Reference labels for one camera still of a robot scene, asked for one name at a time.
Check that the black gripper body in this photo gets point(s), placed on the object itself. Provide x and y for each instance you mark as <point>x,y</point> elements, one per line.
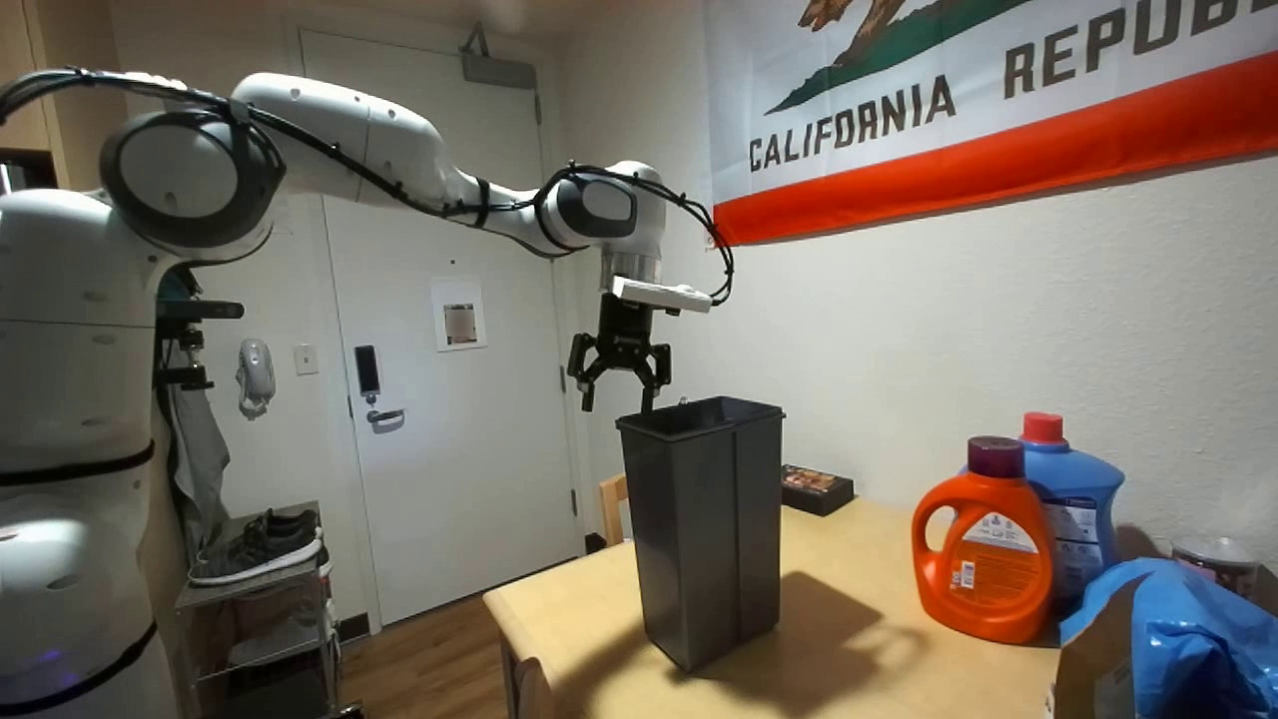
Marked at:
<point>630,326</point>

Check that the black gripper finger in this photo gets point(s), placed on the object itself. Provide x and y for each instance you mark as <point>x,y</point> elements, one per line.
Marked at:
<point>588,359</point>
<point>651,366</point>

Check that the tall dark gray bin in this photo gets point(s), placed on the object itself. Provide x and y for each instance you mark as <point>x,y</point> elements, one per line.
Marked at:
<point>703,532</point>

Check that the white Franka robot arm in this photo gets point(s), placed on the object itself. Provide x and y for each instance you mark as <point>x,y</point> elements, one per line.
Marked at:
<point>344,132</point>

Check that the small photo on door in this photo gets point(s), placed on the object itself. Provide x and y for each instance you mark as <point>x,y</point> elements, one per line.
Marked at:
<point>462,326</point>

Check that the white door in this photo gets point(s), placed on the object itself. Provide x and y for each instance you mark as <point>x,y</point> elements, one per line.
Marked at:
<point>466,452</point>

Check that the flat black box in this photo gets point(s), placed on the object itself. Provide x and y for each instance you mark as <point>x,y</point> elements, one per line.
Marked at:
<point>816,488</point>

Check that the black door keypad lock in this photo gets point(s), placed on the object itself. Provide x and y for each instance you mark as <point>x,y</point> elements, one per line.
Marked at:
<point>365,369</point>

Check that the gray door closer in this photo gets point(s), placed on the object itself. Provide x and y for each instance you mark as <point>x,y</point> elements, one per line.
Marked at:
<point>502,65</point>

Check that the dark sneaker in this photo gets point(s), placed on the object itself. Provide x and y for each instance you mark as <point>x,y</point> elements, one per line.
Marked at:
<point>291,523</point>

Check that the orange detergent bottle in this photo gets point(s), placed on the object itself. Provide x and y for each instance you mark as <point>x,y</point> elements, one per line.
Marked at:
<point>984,572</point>

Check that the gray sneaker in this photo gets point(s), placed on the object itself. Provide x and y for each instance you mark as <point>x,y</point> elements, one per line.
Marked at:
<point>247,559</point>

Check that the hanging gray cloth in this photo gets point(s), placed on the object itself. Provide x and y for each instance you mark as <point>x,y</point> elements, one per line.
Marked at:
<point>200,452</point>

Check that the blue detergent bottle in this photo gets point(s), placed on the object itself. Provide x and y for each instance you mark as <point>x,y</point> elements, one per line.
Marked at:
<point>1085,499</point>

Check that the California Republic flag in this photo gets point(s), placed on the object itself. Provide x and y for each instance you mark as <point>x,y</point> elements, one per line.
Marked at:
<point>1064,122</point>

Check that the brown cardboard box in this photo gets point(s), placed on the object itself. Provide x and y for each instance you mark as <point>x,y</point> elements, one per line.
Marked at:
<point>1092,681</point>

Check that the blue plastic bag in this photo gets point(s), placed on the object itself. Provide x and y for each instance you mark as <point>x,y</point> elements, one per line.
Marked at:
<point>1201,639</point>

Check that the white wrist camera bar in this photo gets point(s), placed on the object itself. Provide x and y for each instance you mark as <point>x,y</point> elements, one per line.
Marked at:
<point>661,294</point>

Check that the white light switch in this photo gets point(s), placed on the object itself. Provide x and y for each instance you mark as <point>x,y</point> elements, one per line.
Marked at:
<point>304,359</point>

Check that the white wall intercom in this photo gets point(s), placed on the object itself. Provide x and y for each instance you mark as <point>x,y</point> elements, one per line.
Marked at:
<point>259,378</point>

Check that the black mounting bracket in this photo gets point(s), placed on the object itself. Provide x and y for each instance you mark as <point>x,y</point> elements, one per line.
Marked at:
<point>185,313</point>

